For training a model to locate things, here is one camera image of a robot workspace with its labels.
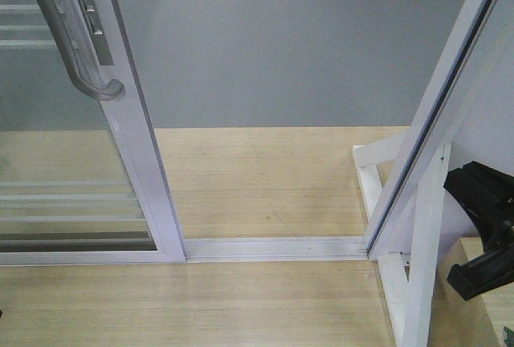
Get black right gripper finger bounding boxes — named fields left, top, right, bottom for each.
left=444, top=161, right=513, bottom=251
left=447, top=248, right=513, bottom=301

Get white sliding glass door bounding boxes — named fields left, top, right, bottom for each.
left=1, top=0, right=186, bottom=266

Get silver door lock plate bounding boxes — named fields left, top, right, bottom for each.
left=78, top=0, right=114, bottom=66

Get light wooden box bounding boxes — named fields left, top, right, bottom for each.
left=437, top=237, right=513, bottom=346

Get white front support brace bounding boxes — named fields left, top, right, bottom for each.
left=377, top=143, right=451, bottom=346

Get white support brace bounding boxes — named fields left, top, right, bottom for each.
left=352, top=132, right=406, bottom=220
left=377, top=143, right=451, bottom=346

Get white rear support brace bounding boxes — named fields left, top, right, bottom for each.
left=352, top=132, right=406, bottom=220

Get light wooden platform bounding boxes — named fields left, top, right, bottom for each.
left=1, top=126, right=399, bottom=346

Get white door frame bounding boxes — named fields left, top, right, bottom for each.
left=185, top=0, right=513, bottom=263

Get silver door handle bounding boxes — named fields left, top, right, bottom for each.
left=36, top=0, right=124, bottom=101

